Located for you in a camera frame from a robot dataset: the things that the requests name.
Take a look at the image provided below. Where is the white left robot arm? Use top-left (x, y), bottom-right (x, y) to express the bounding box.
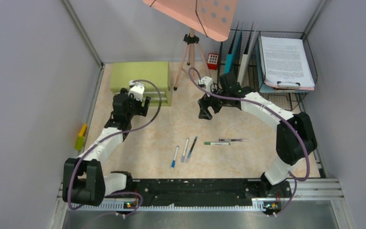
top-left (62, 83), bottom-right (151, 206)

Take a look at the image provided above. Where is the grey white file folder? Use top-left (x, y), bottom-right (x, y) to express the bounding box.
top-left (237, 21), bottom-right (257, 86)

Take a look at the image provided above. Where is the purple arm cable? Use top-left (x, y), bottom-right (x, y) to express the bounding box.
top-left (67, 79), bottom-right (163, 219)
top-left (187, 67), bottom-right (311, 217)

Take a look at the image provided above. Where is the pink perforated board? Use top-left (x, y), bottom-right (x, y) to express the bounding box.
top-left (143, 0), bottom-right (238, 42)

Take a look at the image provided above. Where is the yellow green toy block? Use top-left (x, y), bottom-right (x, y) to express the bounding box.
top-left (74, 123), bottom-right (87, 151)

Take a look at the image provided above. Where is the black wire mesh file rack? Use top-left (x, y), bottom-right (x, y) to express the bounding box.
top-left (217, 29), bottom-right (318, 111)

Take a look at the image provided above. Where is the pink clipboard with papers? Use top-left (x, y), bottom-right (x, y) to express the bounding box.
top-left (259, 36), bottom-right (315, 91)

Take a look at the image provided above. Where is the grey white marker pen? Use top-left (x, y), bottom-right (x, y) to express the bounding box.
top-left (181, 138), bottom-right (190, 163)

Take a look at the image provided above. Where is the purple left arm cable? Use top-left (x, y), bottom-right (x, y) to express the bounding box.
top-left (67, 79), bottom-right (163, 219)

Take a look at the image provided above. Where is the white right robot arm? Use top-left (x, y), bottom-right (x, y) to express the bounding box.
top-left (196, 73), bottom-right (317, 197)

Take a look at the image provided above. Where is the green white marker pen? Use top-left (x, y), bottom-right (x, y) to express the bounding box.
top-left (204, 142), bottom-right (231, 146)

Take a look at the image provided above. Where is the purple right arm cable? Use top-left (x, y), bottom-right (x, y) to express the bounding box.
top-left (187, 67), bottom-right (311, 217)

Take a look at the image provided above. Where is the teal gel pen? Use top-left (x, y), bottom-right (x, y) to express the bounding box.
top-left (185, 136), bottom-right (198, 163)

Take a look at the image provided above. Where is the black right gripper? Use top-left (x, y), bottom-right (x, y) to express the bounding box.
top-left (198, 84), bottom-right (229, 120)

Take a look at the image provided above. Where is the green metal drawer box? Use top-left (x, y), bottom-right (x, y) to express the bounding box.
top-left (109, 61), bottom-right (173, 106)

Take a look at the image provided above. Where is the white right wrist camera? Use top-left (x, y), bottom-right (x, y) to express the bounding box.
top-left (198, 76), bottom-right (214, 92)

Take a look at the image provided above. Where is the red white small box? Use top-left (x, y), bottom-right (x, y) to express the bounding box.
top-left (207, 53), bottom-right (220, 70)

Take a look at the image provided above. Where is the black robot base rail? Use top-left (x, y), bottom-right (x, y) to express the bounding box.
top-left (121, 178), bottom-right (292, 208)

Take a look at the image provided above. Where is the teal file folder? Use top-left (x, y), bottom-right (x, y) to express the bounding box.
top-left (224, 21), bottom-right (242, 73)

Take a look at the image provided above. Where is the blue white marker pen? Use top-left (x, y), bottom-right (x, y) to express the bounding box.
top-left (171, 146), bottom-right (179, 169)

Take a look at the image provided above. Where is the dark purple pen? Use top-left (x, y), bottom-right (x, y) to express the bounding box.
top-left (218, 138), bottom-right (249, 142)

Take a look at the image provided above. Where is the light blue clipboard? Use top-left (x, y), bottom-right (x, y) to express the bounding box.
top-left (254, 43), bottom-right (311, 94)

